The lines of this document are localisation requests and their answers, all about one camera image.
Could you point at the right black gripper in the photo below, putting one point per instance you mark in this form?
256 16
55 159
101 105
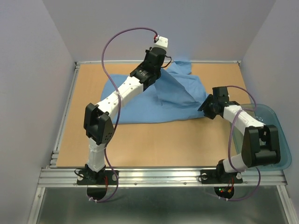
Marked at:
204 107

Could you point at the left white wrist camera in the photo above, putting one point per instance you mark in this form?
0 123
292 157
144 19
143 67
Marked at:
161 42

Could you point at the aluminium mounting rail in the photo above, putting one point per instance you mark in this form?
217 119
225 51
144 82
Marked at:
155 196

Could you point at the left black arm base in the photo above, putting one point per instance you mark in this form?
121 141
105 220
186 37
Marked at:
101 187

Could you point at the blue long sleeve shirt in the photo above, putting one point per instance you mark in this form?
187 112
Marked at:
176 95

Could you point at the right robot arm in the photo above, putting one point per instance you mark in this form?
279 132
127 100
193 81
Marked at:
260 144

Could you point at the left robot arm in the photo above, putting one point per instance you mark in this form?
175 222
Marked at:
98 118

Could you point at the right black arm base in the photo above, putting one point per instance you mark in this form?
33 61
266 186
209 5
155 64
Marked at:
224 182

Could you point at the translucent teal plastic bin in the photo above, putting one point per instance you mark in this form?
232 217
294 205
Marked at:
267 116

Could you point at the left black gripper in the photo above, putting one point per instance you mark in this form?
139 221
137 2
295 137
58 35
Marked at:
146 52

